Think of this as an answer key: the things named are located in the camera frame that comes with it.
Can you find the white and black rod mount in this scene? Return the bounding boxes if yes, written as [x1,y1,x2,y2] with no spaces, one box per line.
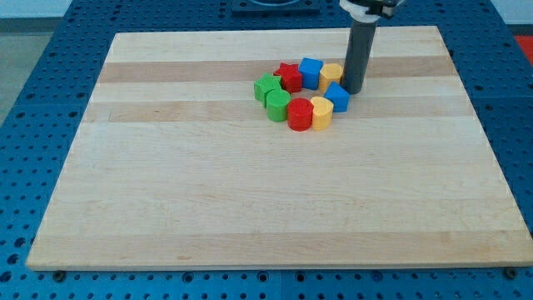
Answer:
[339,0,405,23]

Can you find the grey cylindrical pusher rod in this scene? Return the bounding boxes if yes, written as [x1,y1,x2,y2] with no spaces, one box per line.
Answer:
[341,20,376,94]

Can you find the yellow hexagon block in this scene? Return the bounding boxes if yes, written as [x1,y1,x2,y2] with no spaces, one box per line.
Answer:
[318,63,343,93]

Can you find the blue cube block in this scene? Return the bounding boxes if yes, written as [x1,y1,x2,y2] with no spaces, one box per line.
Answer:
[298,57,323,90]

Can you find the blue triangle block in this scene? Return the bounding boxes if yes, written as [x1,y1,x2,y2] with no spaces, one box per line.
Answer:
[324,82,351,113]

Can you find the red star block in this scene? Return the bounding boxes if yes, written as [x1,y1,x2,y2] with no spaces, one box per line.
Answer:
[273,62,302,93]

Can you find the yellow heart block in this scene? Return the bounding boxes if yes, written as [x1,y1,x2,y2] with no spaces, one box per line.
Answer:
[311,97,334,131]

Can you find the red cylinder block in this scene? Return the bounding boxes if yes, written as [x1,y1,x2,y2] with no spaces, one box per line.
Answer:
[286,97,314,132]

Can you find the green star block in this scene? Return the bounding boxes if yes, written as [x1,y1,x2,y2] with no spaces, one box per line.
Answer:
[253,73,281,108]

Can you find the green cylinder block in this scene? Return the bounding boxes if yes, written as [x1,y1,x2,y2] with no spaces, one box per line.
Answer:
[266,89,291,122]

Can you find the large wooden board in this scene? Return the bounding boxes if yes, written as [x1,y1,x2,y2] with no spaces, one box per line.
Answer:
[26,26,532,271]

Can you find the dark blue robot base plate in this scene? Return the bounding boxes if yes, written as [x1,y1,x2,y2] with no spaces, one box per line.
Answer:
[230,0,321,16]

